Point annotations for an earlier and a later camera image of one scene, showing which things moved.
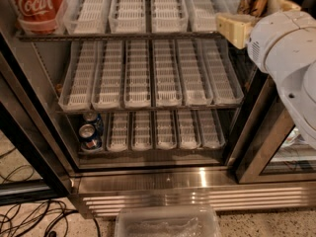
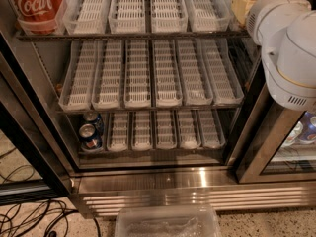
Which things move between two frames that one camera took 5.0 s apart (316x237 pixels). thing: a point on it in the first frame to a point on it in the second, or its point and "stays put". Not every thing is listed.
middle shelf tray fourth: (168, 88) stays put
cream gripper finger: (235, 28) to (241, 6)
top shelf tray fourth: (168, 9) stays put
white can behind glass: (291, 136) stays put
